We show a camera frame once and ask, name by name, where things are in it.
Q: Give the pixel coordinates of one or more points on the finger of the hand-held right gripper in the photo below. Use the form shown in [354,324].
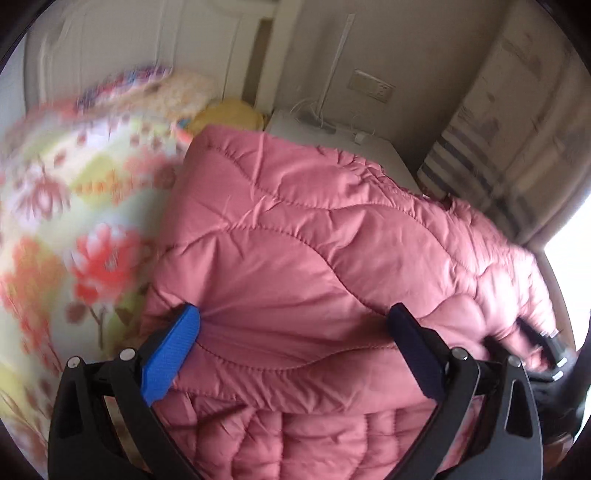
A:
[551,344]

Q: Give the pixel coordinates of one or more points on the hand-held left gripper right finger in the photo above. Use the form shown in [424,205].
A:
[411,341]

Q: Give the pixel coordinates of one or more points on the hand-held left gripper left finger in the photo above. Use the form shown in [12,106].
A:
[178,341]

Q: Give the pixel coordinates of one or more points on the pink quilt with floral reverse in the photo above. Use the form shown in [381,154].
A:
[300,240]

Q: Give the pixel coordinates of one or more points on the white nightstand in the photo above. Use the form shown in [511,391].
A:
[332,138]

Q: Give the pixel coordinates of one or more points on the striped beige curtain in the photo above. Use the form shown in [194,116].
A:
[517,120]

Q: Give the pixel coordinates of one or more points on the yellow pillow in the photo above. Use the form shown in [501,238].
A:
[228,117]

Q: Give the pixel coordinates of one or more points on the cream floral pillow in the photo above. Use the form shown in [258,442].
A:
[184,94]

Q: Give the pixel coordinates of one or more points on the multicoloured patterned pillow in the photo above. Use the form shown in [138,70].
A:
[122,85]

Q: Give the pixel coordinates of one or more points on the white wooden headboard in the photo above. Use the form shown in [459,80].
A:
[138,37]

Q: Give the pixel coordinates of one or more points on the wall power outlet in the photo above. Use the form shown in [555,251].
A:
[371,86]

